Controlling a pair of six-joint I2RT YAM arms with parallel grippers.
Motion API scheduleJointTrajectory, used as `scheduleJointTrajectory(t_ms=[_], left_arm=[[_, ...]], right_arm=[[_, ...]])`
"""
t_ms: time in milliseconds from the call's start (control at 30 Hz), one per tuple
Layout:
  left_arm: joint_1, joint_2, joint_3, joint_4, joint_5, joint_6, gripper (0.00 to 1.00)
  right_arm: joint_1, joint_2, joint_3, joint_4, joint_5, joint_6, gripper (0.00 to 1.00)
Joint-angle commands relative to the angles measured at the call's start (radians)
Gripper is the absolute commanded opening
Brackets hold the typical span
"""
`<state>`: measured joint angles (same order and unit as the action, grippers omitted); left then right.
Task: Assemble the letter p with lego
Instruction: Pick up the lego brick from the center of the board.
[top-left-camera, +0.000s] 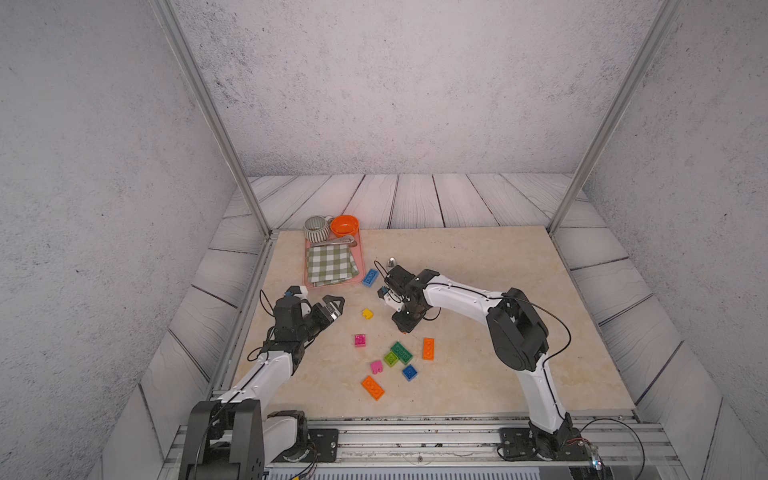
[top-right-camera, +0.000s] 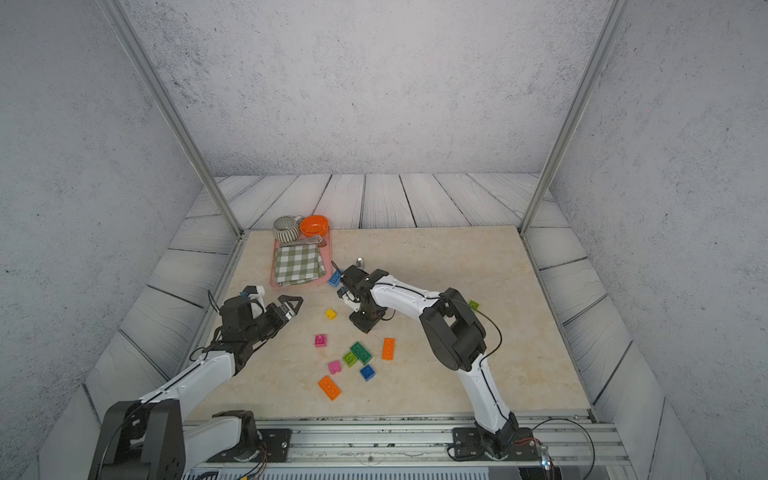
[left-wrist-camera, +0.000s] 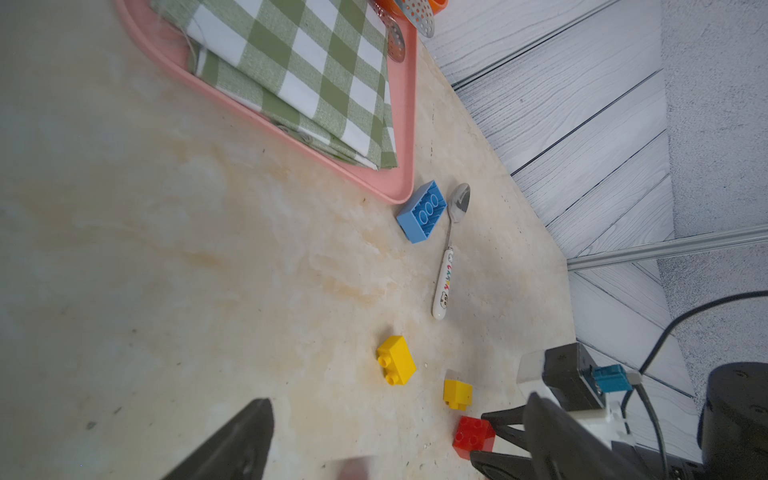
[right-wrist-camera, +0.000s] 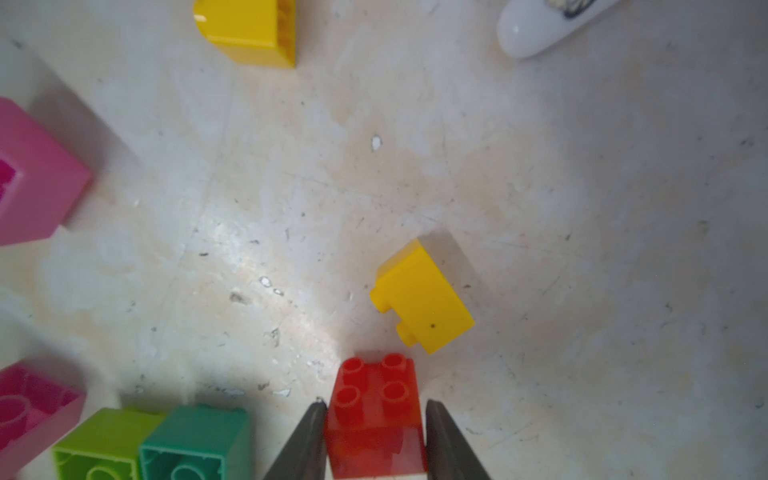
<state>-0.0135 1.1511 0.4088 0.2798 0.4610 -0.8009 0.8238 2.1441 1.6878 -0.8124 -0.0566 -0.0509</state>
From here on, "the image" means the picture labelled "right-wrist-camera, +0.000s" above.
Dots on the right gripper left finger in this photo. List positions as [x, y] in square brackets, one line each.
[304, 455]

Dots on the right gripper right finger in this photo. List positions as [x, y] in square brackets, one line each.
[449, 455]

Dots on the red lego brick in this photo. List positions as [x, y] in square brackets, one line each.
[374, 423]

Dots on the dark green lego brick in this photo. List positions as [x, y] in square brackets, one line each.
[199, 442]

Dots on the pink lego brick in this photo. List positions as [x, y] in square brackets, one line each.
[36, 411]
[41, 181]

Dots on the yellow lego brick right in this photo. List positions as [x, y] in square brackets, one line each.
[431, 313]

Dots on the yellow lego brick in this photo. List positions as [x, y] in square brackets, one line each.
[431, 313]
[252, 32]

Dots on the lime green lego brick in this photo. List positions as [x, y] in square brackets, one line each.
[105, 446]

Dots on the yellow lego brick left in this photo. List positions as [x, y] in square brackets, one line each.
[252, 32]

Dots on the metal spoon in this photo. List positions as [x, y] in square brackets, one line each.
[528, 27]

